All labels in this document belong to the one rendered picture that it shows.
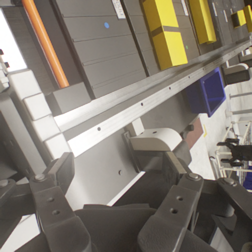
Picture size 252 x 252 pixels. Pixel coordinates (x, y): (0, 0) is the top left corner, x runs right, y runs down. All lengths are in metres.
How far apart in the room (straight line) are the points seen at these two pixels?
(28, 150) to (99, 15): 0.23
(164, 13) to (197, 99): 0.41
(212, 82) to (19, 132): 0.84
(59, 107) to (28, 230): 0.28
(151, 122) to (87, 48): 0.33
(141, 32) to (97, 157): 0.28
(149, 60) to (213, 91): 0.60
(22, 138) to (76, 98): 0.08
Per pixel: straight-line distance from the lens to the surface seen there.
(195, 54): 0.59
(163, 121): 0.60
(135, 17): 0.40
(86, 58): 0.28
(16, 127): 0.23
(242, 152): 0.94
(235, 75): 1.23
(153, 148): 0.43
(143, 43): 0.39
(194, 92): 0.75
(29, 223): 0.43
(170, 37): 0.42
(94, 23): 0.32
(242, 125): 4.92
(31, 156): 0.23
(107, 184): 0.44
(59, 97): 0.23
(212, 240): 0.95
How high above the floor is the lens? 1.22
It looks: 47 degrees down
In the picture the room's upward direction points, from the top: 83 degrees clockwise
